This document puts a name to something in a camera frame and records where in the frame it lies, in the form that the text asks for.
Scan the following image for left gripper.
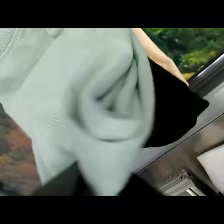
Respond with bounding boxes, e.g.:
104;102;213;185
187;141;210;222
142;57;211;150

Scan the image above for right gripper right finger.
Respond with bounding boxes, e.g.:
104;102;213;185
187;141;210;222
117;173;162;196

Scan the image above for silver frame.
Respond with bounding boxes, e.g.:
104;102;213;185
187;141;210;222
134;79;224;196

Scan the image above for pale green shirt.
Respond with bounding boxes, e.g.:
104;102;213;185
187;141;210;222
0;28;157;196

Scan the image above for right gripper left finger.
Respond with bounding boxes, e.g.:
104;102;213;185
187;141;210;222
31;162;95;196

